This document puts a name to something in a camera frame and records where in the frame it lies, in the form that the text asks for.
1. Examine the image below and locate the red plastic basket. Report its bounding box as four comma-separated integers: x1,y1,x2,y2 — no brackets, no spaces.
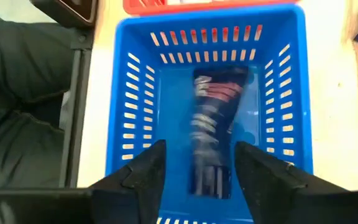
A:
122,0,301,16

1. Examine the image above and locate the black table-level camera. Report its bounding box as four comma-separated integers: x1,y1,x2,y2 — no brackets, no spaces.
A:
29,0,99,29

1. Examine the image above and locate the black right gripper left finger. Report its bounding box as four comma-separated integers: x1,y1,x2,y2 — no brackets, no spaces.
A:
0,139,167,224

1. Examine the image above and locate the person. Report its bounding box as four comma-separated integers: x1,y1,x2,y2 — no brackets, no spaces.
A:
0,2,76,189

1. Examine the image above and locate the blue plastic basket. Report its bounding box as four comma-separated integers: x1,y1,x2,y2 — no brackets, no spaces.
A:
104,3,314,224

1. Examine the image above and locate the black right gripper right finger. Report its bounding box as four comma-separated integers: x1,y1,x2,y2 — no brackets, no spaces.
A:
234,141,358,224

